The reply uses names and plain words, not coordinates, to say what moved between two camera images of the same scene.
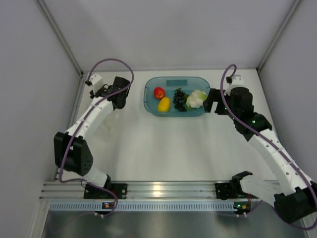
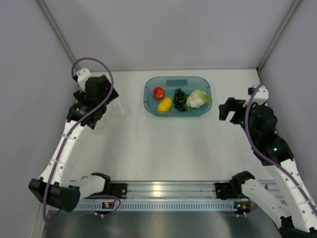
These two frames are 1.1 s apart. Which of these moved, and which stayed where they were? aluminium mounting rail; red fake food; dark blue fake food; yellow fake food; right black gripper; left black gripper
Moved: right black gripper; left black gripper
Stayed: yellow fake food; dark blue fake food; red fake food; aluminium mounting rail
